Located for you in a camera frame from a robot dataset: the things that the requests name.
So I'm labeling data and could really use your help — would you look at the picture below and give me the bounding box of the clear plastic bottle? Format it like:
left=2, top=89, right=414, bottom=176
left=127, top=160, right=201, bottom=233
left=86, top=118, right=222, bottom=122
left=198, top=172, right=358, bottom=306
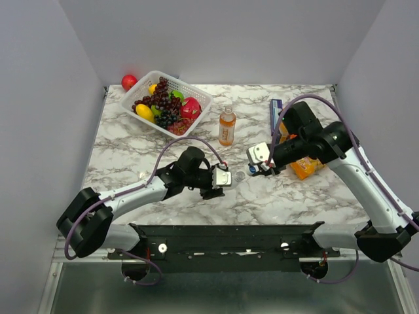
left=230, top=171, right=247, bottom=188

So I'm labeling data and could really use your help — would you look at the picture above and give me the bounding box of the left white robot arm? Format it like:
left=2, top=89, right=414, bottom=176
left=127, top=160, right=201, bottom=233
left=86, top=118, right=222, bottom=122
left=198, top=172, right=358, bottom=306
left=56, top=147, right=231, bottom=258

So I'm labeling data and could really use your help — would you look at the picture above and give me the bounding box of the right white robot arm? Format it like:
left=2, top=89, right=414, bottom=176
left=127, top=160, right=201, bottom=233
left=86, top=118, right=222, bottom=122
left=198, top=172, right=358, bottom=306
left=247, top=96, right=418, bottom=262

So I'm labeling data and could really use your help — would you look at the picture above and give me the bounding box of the tall orange drink bottle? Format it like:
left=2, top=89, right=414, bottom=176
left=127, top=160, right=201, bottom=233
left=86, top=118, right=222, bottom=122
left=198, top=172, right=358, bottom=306
left=218, top=105, right=236, bottom=146

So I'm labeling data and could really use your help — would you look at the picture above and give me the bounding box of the orange snack bag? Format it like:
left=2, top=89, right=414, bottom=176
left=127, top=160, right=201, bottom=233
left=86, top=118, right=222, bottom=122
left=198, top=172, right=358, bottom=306
left=289, top=157, right=325, bottom=180

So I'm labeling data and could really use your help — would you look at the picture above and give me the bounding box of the orange razor package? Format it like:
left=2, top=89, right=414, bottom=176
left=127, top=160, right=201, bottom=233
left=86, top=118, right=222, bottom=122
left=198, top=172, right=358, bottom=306
left=278, top=122, right=289, bottom=143

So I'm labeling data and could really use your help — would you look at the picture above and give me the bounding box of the blue toothpaste box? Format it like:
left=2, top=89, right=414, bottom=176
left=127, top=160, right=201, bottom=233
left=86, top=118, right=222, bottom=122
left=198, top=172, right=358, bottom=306
left=269, top=99, right=283, bottom=135

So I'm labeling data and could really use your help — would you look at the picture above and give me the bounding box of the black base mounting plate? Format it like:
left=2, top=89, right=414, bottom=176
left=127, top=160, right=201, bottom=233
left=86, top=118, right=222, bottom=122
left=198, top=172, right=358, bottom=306
left=107, top=222, right=341, bottom=274

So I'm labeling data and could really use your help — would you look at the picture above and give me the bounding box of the black grape bunch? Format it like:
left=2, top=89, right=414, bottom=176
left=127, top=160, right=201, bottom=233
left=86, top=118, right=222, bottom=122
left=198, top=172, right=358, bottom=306
left=155, top=110, right=178, bottom=130

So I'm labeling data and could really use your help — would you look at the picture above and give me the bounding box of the pink dragon fruit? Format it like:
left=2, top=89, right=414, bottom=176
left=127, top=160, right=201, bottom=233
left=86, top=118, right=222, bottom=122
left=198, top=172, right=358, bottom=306
left=179, top=97, right=202, bottom=120

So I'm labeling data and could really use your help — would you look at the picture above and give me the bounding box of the dark purple grape bunch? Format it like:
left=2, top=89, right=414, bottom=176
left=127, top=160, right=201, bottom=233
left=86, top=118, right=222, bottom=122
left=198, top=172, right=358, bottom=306
left=132, top=77, right=182, bottom=114

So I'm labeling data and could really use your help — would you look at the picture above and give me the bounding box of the green apple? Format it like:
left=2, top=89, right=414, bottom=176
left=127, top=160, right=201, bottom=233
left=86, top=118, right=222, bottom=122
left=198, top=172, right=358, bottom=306
left=169, top=90, right=184, bottom=102

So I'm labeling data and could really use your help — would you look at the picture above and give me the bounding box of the yellow lemon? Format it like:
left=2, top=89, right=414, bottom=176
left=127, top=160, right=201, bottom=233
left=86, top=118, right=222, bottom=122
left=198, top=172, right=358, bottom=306
left=149, top=84, right=157, bottom=95

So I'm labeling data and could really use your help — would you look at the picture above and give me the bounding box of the white plastic fruit basket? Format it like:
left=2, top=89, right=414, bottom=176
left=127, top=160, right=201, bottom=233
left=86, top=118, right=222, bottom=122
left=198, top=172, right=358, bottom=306
left=120, top=71, right=213, bottom=139

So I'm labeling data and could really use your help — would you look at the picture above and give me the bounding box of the red apple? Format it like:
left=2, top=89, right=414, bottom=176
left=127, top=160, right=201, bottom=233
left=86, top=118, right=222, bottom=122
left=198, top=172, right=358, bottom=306
left=121, top=75, right=137, bottom=92

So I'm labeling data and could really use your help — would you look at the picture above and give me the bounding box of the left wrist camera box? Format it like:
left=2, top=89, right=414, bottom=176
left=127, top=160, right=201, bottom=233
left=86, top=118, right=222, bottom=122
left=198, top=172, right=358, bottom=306
left=211, top=164, right=232, bottom=189

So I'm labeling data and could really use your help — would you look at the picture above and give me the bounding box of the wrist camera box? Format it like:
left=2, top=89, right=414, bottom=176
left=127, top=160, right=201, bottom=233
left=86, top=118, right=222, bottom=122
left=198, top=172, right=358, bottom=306
left=211, top=164, right=232, bottom=189
left=246, top=142, right=274, bottom=167

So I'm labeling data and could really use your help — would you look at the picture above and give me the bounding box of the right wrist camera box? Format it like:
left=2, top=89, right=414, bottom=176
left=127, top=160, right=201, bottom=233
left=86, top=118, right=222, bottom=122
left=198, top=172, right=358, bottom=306
left=246, top=142, right=274, bottom=167

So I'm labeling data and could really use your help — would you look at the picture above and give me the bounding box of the aluminium frame rail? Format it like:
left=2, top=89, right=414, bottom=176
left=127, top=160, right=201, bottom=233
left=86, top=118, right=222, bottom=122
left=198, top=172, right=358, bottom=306
left=52, top=241, right=402, bottom=262

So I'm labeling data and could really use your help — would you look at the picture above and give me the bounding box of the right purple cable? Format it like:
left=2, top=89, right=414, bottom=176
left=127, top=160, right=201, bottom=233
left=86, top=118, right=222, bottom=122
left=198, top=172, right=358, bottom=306
left=266, top=94, right=419, bottom=285

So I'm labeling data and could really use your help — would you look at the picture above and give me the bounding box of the purple cable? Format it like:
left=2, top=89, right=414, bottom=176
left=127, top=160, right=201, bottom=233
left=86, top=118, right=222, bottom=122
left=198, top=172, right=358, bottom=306
left=266, top=94, right=419, bottom=285
left=64, top=137, right=228, bottom=286

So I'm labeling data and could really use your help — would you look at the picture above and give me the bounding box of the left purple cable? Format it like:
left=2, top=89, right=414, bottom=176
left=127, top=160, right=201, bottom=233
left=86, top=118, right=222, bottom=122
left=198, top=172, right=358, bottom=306
left=64, top=137, right=228, bottom=286

